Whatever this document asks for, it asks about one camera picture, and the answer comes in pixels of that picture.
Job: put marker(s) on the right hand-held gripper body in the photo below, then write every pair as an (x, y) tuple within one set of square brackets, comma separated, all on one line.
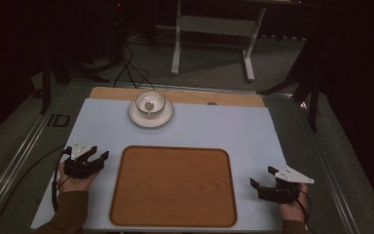
[(284, 191)]

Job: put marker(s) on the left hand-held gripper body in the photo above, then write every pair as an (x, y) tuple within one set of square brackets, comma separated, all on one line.
[(78, 169)]

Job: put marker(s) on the white saucer with dark rim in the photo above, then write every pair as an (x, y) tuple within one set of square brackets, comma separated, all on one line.
[(149, 123)]

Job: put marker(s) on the white cup with dark rim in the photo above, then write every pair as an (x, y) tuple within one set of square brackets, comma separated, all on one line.
[(142, 100)]

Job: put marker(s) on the brown wooden tray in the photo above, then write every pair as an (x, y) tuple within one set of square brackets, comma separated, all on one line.
[(172, 188)]

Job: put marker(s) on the person's left hand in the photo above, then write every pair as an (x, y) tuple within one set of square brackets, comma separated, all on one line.
[(74, 184)]

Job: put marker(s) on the person's right hand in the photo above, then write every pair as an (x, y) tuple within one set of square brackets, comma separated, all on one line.
[(292, 211)]

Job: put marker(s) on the small beige object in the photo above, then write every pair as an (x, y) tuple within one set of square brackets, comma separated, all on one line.
[(149, 105)]

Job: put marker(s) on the light blue table mat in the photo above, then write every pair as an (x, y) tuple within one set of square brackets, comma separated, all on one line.
[(207, 130)]

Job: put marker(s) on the black metal stand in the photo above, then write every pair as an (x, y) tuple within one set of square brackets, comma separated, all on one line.
[(313, 107), (46, 84)]

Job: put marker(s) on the dark equipment tower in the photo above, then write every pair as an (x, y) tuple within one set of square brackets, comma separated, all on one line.
[(118, 29)]

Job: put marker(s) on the white metal desk stand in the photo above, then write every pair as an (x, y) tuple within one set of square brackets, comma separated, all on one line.
[(217, 26)]

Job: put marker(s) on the silver metal floor rail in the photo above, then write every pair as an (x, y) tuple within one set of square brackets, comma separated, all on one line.
[(188, 89), (16, 165), (329, 175)]

